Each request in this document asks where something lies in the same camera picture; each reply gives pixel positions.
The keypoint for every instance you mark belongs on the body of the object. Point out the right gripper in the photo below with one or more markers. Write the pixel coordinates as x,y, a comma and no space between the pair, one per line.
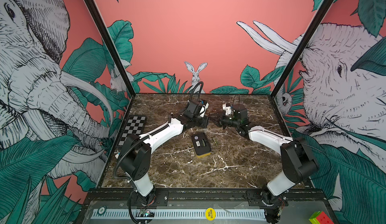
222,122

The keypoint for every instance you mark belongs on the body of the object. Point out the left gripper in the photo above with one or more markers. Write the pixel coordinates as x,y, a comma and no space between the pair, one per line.
204,124

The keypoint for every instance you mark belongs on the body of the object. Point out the yellow alarm clock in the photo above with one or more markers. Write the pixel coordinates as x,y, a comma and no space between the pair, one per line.
199,149

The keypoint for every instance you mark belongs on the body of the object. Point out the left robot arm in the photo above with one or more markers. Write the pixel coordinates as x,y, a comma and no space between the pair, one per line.
133,161

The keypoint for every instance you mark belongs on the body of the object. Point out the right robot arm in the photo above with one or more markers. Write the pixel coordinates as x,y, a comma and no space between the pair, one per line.
297,159

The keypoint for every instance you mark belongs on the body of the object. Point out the checkerboard calibration card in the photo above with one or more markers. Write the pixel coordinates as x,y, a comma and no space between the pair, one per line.
134,125

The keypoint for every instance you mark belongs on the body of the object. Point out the yellow big blind chip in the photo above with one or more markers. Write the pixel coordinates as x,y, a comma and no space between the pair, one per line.
210,214

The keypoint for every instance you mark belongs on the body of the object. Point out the small circuit board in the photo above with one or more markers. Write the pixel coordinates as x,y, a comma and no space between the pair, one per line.
146,214

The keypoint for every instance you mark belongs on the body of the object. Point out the colourful puzzle cube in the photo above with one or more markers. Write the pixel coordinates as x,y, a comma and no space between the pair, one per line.
320,217

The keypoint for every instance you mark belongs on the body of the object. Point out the small round dial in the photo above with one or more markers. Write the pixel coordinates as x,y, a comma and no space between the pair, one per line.
101,211

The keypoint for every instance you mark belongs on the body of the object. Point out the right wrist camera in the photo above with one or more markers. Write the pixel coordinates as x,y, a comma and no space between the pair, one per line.
238,111

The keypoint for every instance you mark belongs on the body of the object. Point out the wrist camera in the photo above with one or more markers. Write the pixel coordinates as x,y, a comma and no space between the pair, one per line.
238,111
196,109

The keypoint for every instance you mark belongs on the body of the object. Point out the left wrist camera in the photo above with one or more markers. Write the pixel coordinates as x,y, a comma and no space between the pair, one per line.
196,109

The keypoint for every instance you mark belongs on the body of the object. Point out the white slotted cable duct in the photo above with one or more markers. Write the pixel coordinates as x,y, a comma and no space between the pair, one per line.
189,214

